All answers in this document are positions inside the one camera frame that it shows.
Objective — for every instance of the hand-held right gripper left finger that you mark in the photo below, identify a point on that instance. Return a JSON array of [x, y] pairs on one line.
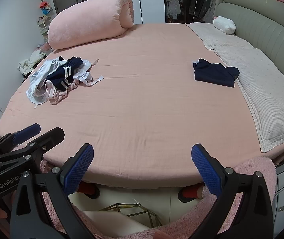
[[78, 171]]

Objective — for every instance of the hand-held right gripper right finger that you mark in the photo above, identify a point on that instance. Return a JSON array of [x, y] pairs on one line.
[[205, 169]]

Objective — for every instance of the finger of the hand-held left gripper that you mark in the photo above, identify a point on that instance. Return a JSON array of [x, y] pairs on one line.
[[50, 135], [27, 131]]

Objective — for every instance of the navy white-striped shorts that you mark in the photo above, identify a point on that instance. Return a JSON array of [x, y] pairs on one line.
[[62, 76]]

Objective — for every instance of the heap of light clothes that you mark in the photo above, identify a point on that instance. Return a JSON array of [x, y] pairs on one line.
[[30, 63]]

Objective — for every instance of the red slipper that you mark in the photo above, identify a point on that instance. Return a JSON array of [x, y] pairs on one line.
[[91, 191], [188, 193]]

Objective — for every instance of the crumpled pink garment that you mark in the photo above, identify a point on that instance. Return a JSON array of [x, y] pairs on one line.
[[56, 95]]

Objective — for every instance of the person's pink fluffy clothing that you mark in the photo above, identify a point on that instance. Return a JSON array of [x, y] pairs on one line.
[[251, 179]]

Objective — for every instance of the crumpled white garment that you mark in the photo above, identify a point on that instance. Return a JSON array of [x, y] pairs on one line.
[[38, 84]]

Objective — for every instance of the bed with pink sheet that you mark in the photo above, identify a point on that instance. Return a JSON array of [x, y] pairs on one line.
[[144, 109]]

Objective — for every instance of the folded navy garment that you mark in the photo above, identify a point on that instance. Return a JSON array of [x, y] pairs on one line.
[[215, 76]]

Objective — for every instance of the white storage cart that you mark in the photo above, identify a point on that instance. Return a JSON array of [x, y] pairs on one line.
[[43, 28]]

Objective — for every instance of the rolled pink blanket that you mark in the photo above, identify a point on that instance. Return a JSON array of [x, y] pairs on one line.
[[87, 17]]

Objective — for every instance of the red and blue toy figure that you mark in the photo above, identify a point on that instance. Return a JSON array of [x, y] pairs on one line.
[[45, 7]]

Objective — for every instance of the white plush toy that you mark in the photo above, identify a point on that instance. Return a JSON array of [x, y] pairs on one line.
[[224, 25]]

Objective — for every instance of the grey padded headboard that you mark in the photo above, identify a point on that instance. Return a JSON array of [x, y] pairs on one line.
[[264, 27]]

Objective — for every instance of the white wardrobe doors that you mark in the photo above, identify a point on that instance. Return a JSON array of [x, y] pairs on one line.
[[152, 0]]

